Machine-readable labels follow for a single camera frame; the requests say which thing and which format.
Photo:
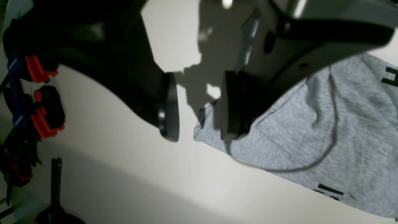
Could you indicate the red black clamp lower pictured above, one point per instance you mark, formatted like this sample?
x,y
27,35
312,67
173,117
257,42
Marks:
x,y
49,116

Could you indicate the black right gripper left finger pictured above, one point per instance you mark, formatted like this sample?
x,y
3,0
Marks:
x,y
107,41

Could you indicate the blue clamp left edge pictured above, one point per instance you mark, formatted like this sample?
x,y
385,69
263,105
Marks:
x,y
19,150

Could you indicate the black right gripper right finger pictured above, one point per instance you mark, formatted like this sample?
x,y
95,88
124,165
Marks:
x,y
285,41

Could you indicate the blue black bar clamp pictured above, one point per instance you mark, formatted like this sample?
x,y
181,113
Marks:
x,y
55,214

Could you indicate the red black clamp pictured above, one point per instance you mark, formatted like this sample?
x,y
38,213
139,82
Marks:
x,y
31,68
49,116

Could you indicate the red black clamp upper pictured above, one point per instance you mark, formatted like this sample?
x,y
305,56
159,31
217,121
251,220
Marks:
x,y
31,68

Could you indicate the grey T-shirt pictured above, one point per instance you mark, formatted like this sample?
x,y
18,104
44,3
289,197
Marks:
x,y
335,132

